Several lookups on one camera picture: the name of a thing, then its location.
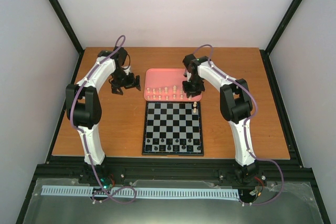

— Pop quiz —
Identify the light blue cable duct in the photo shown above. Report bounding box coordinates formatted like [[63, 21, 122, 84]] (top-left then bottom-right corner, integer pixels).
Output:
[[40, 185, 239, 201]]

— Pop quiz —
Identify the black chess piece row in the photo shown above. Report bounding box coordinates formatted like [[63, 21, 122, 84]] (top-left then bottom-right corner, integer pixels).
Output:
[[144, 138, 203, 154]]

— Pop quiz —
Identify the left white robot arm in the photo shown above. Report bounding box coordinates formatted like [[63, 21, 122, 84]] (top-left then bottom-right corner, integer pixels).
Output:
[[66, 47, 141, 184]]

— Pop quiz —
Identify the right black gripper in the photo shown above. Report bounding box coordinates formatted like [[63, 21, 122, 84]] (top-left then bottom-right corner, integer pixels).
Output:
[[182, 76, 205, 98]]

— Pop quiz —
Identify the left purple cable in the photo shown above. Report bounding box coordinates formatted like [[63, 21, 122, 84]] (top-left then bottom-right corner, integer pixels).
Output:
[[68, 35, 137, 205]]

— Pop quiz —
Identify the black and white chessboard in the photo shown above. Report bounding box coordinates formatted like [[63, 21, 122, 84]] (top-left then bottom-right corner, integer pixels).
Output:
[[142, 101, 204, 156]]

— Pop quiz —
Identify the pink plastic tray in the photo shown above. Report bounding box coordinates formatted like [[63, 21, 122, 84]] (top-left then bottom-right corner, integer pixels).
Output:
[[143, 68, 202, 102]]

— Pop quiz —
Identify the black aluminium frame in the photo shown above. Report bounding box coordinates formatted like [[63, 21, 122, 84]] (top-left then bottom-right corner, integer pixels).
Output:
[[17, 0, 330, 223]]

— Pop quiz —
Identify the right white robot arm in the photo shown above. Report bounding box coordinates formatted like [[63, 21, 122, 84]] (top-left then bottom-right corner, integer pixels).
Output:
[[182, 54, 258, 185]]

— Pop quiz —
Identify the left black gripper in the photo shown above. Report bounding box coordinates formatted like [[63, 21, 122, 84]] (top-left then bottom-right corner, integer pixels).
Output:
[[111, 69, 141, 95]]

